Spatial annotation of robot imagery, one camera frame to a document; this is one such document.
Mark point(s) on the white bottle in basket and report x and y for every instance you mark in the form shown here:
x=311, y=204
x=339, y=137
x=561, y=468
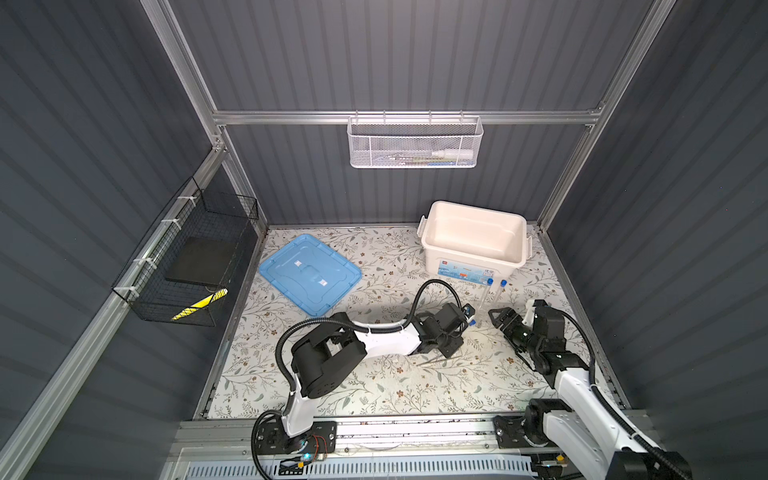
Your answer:
x=455, y=155

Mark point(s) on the metal tweezers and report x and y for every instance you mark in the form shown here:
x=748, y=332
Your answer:
x=434, y=362

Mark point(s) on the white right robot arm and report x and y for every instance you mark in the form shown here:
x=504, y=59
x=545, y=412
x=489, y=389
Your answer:
x=590, y=429

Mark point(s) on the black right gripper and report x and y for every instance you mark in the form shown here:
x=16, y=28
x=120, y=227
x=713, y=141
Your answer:
x=508, y=327

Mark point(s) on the blue capped test tube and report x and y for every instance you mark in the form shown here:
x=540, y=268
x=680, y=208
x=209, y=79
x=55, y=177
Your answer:
x=499, y=293
x=485, y=294
x=470, y=315

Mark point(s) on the white plastic storage bin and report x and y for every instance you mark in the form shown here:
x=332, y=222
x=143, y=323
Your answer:
x=473, y=244

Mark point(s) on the black pad in basket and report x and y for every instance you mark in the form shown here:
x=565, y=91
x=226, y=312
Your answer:
x=201, y=261

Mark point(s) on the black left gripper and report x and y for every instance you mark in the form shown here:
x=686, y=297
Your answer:
x=454, y=347

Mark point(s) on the white wire mesh basket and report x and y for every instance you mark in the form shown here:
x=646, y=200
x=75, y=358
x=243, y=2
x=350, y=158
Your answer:
x=406, y=142

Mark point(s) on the black wire mesh basket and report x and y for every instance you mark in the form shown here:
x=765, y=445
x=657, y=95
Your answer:
x=197, y=212

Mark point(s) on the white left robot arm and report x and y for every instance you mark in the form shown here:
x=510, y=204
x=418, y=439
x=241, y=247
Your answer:
x=317, y=355

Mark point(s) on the blue plastic bin lid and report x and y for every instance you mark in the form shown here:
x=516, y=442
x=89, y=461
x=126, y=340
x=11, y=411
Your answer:
x=310, y=274

